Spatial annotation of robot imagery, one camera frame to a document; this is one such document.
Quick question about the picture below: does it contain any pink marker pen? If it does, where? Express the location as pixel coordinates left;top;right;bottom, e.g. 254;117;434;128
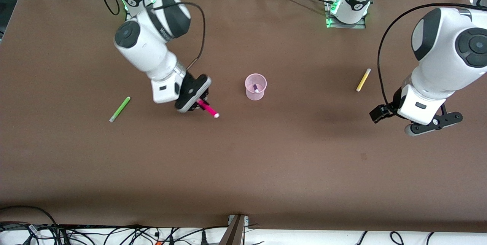
197;100;220;119

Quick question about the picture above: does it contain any yellow marker pen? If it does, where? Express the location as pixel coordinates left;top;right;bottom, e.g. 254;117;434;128
356;68;371;92

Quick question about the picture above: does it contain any green marker pen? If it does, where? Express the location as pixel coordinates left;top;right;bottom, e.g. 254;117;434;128
109;96;131;123

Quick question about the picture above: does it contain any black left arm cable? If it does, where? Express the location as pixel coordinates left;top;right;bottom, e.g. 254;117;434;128
377;3;487;105

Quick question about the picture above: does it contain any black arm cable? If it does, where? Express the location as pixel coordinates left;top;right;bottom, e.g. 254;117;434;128
74;0;206;72
377;3;487;105

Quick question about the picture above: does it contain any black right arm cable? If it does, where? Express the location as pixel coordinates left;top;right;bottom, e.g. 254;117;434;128
74;0;206;72

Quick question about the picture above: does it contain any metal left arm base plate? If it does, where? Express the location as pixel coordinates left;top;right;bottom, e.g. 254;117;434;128
325;0;367;29

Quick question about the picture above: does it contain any black long floor cable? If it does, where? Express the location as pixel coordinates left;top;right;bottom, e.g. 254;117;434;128
57;224;229;236

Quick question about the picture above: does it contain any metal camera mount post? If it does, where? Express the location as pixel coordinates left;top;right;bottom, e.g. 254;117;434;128
221;215;250;245

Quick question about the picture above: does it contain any black looped floor cable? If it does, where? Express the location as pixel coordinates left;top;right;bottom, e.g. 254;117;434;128
0;205;58;234

